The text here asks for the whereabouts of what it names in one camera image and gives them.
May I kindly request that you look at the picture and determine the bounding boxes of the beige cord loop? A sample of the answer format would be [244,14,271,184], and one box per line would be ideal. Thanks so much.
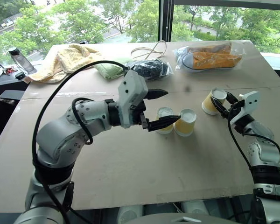
[130,40,168,60]

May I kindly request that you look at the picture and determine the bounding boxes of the grey robot torso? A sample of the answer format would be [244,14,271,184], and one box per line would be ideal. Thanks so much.
[135,212,234,224]

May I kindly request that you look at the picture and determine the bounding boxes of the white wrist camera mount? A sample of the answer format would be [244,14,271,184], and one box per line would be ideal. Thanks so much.
[118,69,149,129]
[230,91,260,126]

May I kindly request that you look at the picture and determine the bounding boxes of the short black left arm cable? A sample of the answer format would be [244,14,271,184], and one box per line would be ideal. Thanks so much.
[72,97,94,145]

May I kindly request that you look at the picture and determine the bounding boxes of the black side desk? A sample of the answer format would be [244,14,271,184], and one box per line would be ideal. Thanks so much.
[0,66,42,94]

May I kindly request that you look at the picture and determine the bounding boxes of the yellow paper cup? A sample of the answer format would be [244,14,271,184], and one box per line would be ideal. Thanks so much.
[201,87,228,116]
[174,108,197,137]
[155,106,175,135]

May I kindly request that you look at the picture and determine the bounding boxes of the grey rounded shape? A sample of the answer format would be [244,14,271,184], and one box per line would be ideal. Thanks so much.
[118,205,144,224]
[181,200,210,215]

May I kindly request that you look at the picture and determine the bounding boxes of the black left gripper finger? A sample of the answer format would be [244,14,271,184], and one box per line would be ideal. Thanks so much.
[147,88,169,101]
[146,115,182,133]

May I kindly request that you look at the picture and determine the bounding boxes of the long black left arm cable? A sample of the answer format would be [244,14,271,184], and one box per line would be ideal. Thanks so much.
[32,60,131,224]

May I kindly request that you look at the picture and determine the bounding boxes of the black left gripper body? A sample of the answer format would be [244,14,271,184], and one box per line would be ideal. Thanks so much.
[130,90,153,130]

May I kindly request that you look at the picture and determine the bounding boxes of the dark transparent water bottle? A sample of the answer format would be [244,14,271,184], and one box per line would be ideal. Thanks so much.
[8,47,37,75]

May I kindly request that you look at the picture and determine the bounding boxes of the dark grey flat sheet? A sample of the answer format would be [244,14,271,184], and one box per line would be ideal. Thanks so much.
[0,90,25,100]

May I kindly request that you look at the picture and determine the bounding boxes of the light green folded cloth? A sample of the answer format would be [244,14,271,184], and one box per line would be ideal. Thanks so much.
[93,57,131,80]

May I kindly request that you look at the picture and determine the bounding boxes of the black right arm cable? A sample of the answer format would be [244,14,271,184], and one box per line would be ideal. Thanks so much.
[227,112,280,175]

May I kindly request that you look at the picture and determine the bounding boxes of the black item in plastic bag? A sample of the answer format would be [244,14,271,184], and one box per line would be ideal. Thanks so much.
[130,58,173,81]

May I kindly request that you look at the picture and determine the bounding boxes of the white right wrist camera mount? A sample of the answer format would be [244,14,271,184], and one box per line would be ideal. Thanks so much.
[230,91,260,126]

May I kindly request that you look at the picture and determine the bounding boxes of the dark window frame post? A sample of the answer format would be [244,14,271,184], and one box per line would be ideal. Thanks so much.
[158,0,175,43]

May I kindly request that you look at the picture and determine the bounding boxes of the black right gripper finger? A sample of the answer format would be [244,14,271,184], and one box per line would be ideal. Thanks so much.
[210,97,229,117]
[225,91,239,105]

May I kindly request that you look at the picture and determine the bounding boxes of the orange sneakers in bag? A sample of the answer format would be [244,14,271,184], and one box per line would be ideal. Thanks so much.
[172,41,245,73]

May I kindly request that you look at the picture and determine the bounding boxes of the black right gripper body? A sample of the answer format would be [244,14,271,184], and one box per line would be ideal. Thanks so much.
[223,99,245,118]

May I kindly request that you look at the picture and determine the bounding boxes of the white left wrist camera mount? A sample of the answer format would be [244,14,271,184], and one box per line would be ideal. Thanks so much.
[118,69,149,129]

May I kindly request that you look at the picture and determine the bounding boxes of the yellow terry towel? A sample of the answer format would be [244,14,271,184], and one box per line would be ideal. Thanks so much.
[23,44,103,84]

